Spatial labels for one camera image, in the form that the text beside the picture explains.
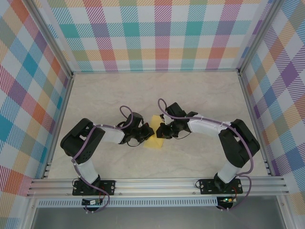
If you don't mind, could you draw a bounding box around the wide aluminium mounting rail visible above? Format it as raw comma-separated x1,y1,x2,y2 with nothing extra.
26,176,289,198

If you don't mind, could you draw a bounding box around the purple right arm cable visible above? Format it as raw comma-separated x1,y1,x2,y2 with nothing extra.
157,98,254,212

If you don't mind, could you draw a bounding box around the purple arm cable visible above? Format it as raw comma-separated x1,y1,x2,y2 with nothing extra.
157,98,254,212
71,105,134,214

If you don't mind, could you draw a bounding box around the thin black right gripper cable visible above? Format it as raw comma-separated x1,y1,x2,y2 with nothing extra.
171,132,189,140

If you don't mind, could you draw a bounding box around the yellow paper sheet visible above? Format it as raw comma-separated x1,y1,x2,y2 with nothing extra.
142,114,165,150

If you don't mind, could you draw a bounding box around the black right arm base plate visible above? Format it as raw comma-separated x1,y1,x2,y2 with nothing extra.
199,178,243,195

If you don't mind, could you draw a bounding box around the slotted grey cable duct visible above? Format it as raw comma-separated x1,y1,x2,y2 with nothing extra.
37,197,219,208

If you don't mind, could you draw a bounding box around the aluminium frame post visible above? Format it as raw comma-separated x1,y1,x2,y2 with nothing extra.
22,197,39,229
237,0,286,76
28,0,74,79
276,194,294,229

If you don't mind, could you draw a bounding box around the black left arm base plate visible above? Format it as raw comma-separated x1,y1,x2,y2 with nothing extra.
72,180,117,196

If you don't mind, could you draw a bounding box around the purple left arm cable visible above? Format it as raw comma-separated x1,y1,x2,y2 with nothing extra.
71,105,134,214

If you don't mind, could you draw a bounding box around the aluminium frame rail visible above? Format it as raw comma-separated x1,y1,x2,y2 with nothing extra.
71,68,241,75
41,73,76,179
238,71,275,177

